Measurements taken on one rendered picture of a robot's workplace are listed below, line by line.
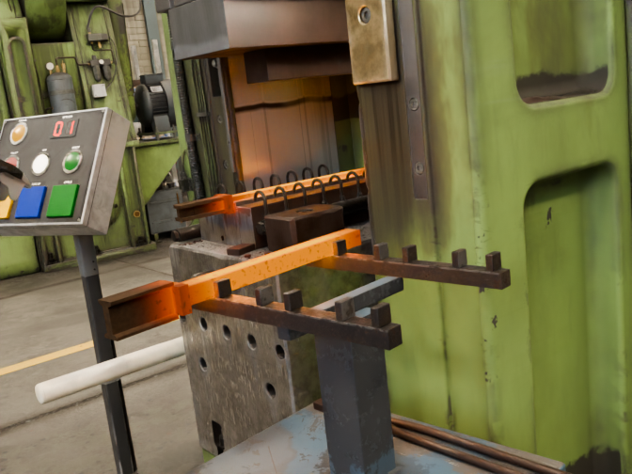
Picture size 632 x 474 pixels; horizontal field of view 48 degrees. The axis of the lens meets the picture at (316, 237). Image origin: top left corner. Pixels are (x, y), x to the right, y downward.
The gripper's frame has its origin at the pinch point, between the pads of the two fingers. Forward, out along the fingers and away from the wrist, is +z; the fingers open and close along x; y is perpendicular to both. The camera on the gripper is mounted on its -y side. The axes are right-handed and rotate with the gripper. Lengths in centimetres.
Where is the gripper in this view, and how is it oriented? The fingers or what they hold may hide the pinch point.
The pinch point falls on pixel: (25, 181)
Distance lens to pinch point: 162.3
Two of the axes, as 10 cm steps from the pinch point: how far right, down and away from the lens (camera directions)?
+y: -1.3, 9.6, -2.7
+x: 8.9, -0.1, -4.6
